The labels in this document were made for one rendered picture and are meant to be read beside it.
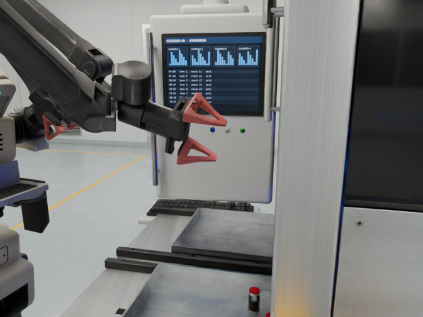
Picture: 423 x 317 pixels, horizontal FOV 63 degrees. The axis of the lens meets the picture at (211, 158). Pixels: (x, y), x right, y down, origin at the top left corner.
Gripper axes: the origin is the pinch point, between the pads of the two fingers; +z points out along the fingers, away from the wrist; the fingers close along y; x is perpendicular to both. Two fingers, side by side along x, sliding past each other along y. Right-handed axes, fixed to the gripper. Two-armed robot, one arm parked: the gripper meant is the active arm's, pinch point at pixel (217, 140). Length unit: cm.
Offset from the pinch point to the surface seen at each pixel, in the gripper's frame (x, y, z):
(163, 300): 22.9, 25.3, 0.6
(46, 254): -41, 216, -109
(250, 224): -13.5, 42.5, 14.9
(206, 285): 16.1, 26.8, 7.8
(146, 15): -478, 250, -230
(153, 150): -41, 58, -29
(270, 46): -51, 6, 2
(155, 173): -36, 65, -25
